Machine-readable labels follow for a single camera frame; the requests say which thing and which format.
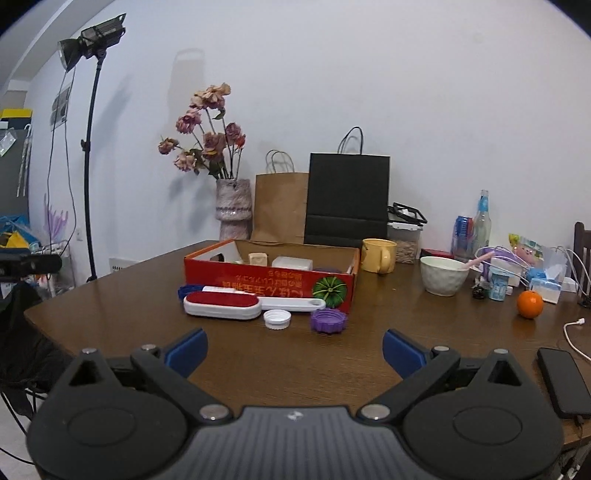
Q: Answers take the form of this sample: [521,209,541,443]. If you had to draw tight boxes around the dark blue ridged cap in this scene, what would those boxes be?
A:
[177,284,204,301]

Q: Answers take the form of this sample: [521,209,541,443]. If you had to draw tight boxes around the red white lint brush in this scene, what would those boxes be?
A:
[182,291,327,321]

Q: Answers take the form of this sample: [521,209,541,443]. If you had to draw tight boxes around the purple ridged cap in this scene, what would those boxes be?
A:
[311,308,348,334]

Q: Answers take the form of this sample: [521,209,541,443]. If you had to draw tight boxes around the white ridged cap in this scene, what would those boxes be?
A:
[263,309,291,330]

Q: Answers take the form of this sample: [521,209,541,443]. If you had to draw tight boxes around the blue white jar lid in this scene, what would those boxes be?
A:
[314,266,346,274]

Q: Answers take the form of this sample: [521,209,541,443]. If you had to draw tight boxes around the beige cube container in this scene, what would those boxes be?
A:
[249,252,269,267]

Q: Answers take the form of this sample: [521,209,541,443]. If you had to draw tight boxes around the white plastic pill bottle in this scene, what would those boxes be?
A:
[271,256,314,271]

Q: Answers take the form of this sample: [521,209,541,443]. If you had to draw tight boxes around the white ceramic bowl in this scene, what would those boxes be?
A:
[420,256,469,297]

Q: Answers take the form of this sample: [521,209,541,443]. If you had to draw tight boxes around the white floor box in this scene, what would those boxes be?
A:
[109,258,137,273]

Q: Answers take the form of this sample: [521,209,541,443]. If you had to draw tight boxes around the small red box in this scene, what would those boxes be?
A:
[420,248,454,259]

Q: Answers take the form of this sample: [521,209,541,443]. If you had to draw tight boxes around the yellow mug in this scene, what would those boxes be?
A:
[361,238,397,275]

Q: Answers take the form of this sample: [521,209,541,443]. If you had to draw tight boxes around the small yogurt cup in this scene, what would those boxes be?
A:
[489,271,510,302]

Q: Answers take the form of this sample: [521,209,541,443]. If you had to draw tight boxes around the orange fruit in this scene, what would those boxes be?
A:
[517,290,544,320]

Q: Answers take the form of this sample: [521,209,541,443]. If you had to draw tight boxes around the blue soda can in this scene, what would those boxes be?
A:
[451,216,474,260]

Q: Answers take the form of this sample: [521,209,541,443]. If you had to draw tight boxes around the clear food container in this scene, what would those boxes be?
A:
[388,202,428,264]

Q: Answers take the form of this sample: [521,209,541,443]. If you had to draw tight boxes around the red cardboard box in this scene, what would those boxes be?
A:
[184,240,361,313]

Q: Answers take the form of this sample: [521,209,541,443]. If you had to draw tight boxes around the clear glass bottle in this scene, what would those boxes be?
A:
[472,190,492,255]

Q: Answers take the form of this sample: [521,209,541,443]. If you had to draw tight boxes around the tissue pack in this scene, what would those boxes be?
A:
[529,278,562,305]

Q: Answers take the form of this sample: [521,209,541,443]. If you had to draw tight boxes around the black smartphone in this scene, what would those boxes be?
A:
[537,347,591,420]

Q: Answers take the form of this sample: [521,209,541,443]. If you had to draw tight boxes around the pink ceramic vase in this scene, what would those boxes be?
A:
[215,179,252,240]

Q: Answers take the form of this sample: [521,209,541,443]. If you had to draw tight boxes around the black paper bag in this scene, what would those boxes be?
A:
[304,126,391,248]

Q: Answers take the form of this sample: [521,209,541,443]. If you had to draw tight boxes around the brown paper bag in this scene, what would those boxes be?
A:
[252,149,308,244]

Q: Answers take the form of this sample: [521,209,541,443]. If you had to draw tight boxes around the dark wooden chair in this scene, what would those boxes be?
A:
[573,221,591,296]

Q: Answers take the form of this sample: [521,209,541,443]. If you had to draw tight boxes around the dried pink roses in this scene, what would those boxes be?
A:
[157,82,246,180]

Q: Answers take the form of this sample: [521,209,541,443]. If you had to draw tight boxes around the studio light on stand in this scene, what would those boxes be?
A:
[57,13,126,282]

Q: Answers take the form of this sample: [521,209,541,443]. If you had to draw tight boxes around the wire storage rack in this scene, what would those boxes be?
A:
[32,241,77,296]

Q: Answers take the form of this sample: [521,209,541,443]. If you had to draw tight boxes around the wall poster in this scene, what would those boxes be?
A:
[49,79,74,131]

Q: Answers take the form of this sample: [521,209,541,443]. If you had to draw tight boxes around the white charging cable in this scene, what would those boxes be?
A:
[475,244,591,363]

